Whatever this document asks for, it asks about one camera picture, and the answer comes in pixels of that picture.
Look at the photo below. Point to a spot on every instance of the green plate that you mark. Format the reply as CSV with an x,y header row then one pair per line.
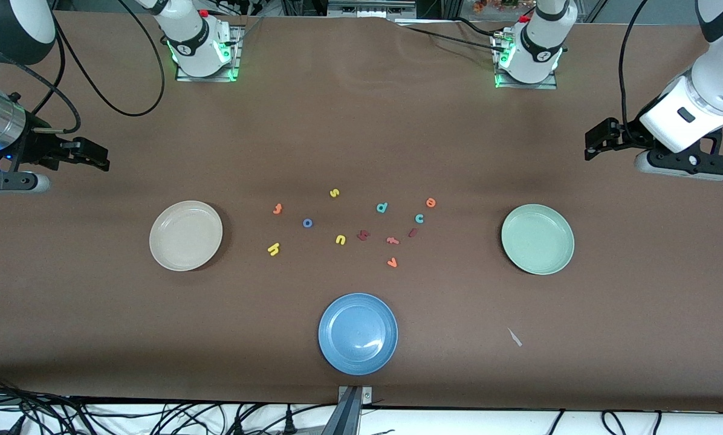
x,y
537,239

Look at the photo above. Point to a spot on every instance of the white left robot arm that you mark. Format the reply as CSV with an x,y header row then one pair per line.
x,y
540,48

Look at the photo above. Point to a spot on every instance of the orange decoration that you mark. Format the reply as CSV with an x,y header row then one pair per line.
x,y
494,5

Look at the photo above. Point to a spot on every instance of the beige brown plate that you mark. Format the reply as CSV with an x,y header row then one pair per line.
x,y
185,235

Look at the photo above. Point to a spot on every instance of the blue plate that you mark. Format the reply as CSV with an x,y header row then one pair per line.
x,y
358,333

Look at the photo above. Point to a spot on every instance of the yellow foam letter h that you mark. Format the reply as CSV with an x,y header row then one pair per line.
x,y
272,247

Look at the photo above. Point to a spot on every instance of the grey camera pole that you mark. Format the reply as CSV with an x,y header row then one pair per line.
x,y
346,420

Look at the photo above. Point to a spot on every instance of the white paper scrap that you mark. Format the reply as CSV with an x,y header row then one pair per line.
x,y
514,337

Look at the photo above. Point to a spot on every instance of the aluminium frame piece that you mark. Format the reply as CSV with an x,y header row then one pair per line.
x,y
370,7

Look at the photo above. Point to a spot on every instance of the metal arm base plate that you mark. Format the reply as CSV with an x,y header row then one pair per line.
x,y
543,86
183,78

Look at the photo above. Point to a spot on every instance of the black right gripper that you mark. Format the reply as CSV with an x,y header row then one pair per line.
x,y
35,147

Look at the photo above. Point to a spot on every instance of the black power plug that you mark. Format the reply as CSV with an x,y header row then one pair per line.
x,y
238,426
289,422

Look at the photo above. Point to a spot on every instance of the dark red foam letter r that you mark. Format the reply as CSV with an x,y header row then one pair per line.
x,y
363,235

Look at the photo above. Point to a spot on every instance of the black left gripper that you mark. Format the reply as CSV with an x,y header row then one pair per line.
x,y
629,135

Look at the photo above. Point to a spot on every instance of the brown table mat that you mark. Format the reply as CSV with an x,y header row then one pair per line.
x,y
361,121

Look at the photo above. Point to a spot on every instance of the metal camera bracket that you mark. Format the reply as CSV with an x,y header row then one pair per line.
x,y
367,394

